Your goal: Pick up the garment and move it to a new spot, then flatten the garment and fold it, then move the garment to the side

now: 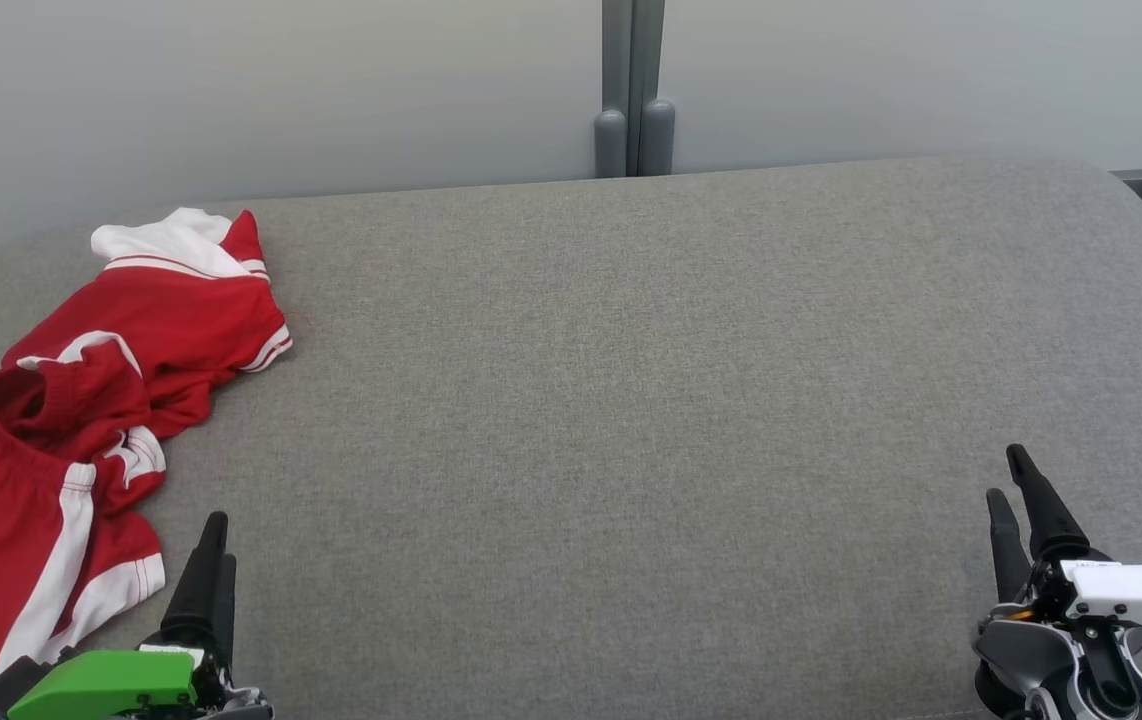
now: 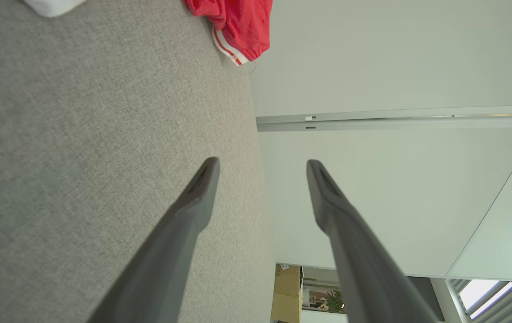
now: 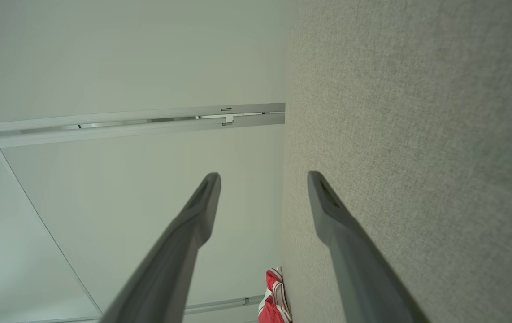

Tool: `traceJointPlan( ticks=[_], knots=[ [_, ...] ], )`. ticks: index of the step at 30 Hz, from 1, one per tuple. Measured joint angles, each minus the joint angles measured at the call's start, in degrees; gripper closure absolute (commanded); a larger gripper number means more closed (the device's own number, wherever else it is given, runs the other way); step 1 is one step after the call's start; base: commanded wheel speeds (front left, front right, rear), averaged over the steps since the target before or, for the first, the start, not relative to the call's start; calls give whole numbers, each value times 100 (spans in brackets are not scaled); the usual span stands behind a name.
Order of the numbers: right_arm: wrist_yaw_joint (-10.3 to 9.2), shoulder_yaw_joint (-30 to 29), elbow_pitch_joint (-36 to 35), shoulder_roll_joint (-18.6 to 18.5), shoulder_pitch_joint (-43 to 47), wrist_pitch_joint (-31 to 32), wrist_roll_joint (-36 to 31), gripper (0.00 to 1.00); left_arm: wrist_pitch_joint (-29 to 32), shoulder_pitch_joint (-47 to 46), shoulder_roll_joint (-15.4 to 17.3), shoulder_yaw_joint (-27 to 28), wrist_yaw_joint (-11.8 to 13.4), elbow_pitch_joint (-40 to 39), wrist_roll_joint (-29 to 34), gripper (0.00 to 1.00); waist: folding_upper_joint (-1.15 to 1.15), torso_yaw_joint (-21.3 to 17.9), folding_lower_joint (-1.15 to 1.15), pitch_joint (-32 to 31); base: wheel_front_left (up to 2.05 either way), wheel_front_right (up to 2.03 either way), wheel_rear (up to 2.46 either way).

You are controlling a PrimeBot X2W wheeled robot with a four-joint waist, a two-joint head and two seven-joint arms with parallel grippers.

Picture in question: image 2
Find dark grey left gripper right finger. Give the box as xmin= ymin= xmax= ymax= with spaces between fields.
xmin=306 ymin=159 xmax=440 ymax=323

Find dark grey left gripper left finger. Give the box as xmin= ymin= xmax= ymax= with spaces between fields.
xmin=87 ymin=157 xmax=220 ymax=323

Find red and white basketball jersey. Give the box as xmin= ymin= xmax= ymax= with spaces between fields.
xmin=184 ymin=0 xmax=273 ymax=67

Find red shorts with white trim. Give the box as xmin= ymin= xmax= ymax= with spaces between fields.
xmin=23 ymin=0 xmax=87 ymax=18

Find green potted plant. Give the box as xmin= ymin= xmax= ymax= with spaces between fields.
xmin=325 ymin=290 xmax=345 ymax=313

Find brown cardboard box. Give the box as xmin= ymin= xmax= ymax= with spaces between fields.
xmin=271 ymin=264 xmax=304 ymax=323

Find window with grey blinds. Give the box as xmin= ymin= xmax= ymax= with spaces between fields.
xmin=447 ymin=279 xmax=512 ymax=323

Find grey fabric sofa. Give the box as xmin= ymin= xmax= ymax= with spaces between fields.
xmin=0 ymin=0 xmax=277 ymax=323

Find grey partition post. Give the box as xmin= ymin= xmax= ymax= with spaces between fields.
xmin=256 ymin=105 xmax=512 ymax=132

